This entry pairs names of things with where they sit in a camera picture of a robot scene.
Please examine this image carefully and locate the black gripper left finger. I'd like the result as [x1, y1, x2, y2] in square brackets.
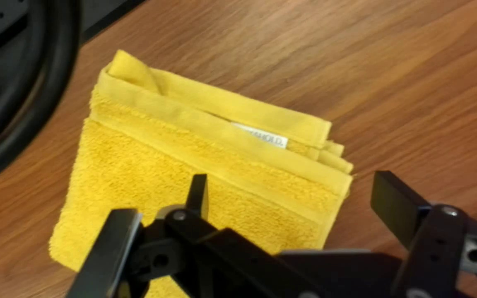
[64, 174, 223, 298]

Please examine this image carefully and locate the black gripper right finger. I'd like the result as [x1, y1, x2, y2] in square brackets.
[369, 169, 477, 298]

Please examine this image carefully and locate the yellow towel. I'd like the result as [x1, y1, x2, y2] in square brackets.
[48, 49, 356, 298]

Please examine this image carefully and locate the thick black hose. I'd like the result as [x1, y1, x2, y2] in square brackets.
[0, 0, 84, 193]

